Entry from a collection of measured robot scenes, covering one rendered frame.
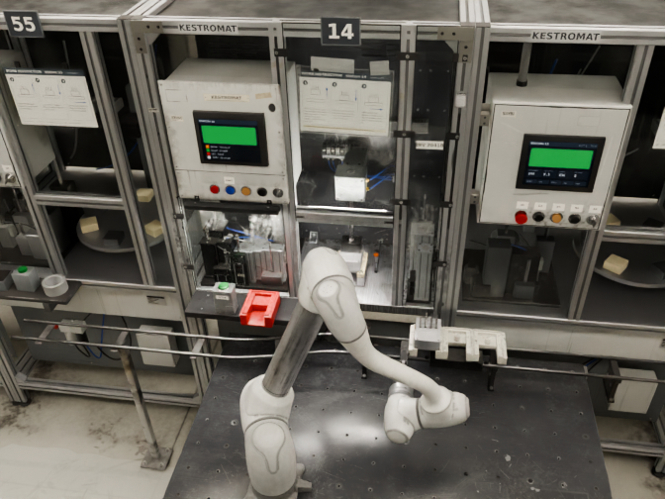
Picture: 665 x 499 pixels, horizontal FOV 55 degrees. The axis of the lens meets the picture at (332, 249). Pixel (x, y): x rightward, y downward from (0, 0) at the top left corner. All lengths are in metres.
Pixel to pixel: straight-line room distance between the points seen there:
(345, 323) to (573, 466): 1.06
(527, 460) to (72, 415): 2.31
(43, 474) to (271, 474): 1.60
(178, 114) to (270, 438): 1.13
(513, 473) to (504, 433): 0.17
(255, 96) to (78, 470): 2.06
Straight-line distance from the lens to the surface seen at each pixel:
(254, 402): 2.23
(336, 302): 1.77
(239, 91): 2.20
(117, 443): 3.49
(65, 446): 3.57
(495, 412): 2.58
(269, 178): 2.33
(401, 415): 2.19
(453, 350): 2.55
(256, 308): 2.59
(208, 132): 2.28
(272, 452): 2.11
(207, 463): 2.44
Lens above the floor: 2.62
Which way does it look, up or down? 36 degrees down
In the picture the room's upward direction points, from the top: 2 degrees counter-clockwise
